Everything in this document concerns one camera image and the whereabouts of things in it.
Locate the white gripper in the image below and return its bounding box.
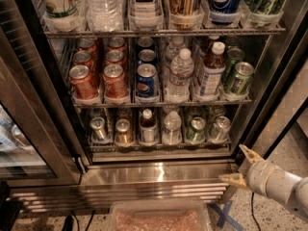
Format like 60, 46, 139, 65
218, 144, 302, 206

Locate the silver green 7up can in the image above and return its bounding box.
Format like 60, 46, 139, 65
208, 116, 231, 143

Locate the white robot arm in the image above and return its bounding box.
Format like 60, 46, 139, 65
218, 144, 308, 221

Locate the green can bottom shelf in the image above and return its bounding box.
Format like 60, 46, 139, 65
186, 116, 206, 143

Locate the clear water bottle bottom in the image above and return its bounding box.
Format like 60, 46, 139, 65
162, 111, 182, 145

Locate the clear water bottle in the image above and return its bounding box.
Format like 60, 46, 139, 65
162, 111, 182, 145
167, 48, 194, 103

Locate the green can middle front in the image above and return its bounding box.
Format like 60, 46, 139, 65
224, 62, 254, 95

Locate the brown tea bottle bottom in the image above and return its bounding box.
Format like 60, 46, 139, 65
140, 109, 158, 145

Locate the brown tea bottle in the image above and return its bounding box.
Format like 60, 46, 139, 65
140, 109, 158, 145
198, 41, 226, 96

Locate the gold can bottom shelf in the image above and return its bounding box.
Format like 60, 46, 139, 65
115, 119, 133, 145

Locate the blue pepsi can front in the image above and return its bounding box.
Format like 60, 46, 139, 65
137, 64, 158, 98

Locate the blue pepsi can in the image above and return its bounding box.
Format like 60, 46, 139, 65
138, 49, 157, 65
137, 64, 158, 98

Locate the red can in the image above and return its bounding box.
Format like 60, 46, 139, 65
103, 64, 128, 98
69, 64, 98, 99

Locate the silver can bottom shelf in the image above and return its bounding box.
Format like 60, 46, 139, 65
90, 117, 108, 141

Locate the stainless steel display fridge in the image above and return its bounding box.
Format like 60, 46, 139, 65
0, 0, 307, 213

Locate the red can second row right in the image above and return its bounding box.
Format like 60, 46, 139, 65
105, 50, 126, 66

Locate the red can second row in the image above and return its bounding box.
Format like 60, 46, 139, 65
73, 50, 94, 69
105, 50, 126, 66

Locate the red can front left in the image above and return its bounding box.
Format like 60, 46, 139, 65
69, 64, 98, 99

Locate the red can second row left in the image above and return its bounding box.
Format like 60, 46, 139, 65
73, 50, 94, 69

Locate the glass fridge door left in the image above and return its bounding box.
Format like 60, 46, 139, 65
0, 26, 82, 188

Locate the blue tape cross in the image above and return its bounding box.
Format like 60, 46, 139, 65
210, 200, 244, 231

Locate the brown tea bottle middle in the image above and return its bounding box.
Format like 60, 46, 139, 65
198, 41, 226, 96

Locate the clear water bottle middle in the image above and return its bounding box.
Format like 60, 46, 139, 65
167, 48, 194, 103

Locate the clear plastic bin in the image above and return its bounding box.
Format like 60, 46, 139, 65
108, 198, 213, 231

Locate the large water bottle top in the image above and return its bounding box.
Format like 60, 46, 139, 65
86, 0, 123, 32

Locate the black power cable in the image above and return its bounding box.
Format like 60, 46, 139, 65
249, 192, 263, 231

